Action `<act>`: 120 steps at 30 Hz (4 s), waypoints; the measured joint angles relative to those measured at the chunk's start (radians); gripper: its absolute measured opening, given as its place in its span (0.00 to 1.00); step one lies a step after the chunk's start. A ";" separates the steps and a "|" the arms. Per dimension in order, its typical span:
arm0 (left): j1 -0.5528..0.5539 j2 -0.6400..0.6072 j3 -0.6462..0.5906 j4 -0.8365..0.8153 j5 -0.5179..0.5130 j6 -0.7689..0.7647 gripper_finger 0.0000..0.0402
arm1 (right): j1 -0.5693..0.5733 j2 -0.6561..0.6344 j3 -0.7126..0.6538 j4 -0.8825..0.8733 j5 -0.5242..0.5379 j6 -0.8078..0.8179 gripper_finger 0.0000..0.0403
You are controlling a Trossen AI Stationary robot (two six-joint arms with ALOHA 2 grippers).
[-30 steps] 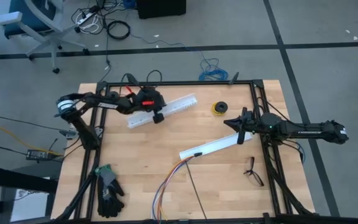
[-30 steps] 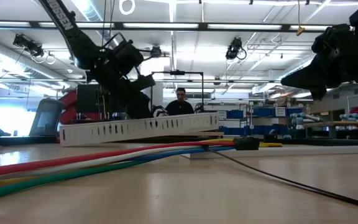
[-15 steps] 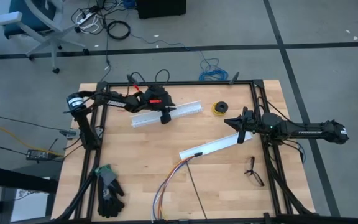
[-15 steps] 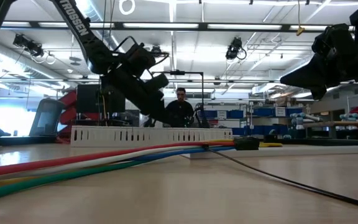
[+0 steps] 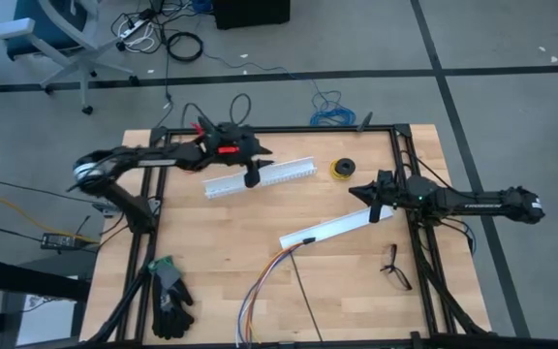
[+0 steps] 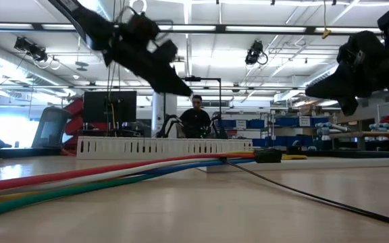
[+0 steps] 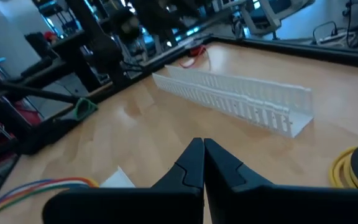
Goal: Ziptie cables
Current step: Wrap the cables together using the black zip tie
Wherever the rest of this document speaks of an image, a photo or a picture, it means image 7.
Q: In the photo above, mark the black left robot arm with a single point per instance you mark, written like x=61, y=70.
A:
x=104, y=53

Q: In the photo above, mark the black glove green cuff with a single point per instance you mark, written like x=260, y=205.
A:
x=84, y=109

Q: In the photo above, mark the black aluminium table frame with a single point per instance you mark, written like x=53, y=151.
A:
x=291, y=49

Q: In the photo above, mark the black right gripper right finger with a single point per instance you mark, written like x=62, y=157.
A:
x=259, y=205

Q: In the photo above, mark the white duct cover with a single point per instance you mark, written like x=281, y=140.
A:
x=118, y=182

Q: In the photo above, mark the white teal office chair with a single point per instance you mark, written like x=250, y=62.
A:
x=259, y=18

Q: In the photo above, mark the red cabinet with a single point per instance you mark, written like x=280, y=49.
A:
x=26, y=115

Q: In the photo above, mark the white power strip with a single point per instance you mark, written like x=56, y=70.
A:
x=337, y=38

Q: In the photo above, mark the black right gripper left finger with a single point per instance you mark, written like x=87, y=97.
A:
x=166, y=205

